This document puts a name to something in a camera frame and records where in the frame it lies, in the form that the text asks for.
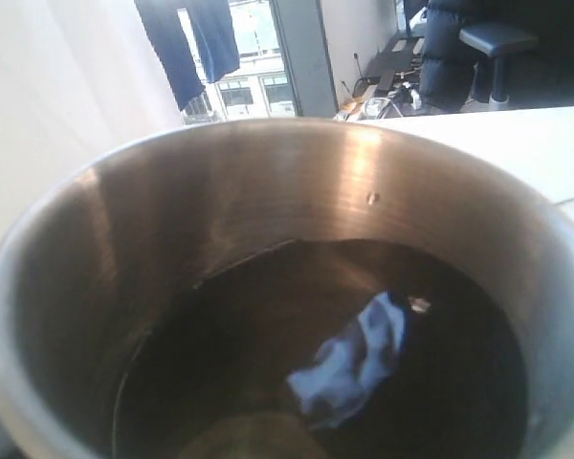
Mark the stainless steel cup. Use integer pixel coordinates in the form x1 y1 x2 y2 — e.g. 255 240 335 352
0 119 574 458

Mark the blue hanging cloth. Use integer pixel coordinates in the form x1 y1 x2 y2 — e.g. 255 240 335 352
134 0 242 112

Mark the black office chair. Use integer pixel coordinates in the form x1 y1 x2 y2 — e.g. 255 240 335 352
459 22 539 111

